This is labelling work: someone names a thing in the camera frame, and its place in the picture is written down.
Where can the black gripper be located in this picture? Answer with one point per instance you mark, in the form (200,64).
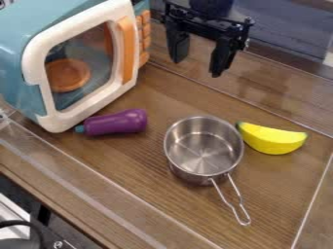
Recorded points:
(212,19)

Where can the silver pot with wire handle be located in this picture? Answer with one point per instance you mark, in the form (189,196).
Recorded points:
(204,149)

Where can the yellow toy banana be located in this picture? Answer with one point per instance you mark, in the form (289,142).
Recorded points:
(269,140)

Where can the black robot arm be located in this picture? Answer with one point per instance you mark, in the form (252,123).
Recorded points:
(213,20)

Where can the purple toy eggplant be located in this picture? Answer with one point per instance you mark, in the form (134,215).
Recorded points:
(123,122)

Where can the blue toy microwave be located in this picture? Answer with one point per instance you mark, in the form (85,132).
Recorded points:
(103,32)

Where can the clear acrylic barrier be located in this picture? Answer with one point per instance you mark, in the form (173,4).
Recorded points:
(118,219)

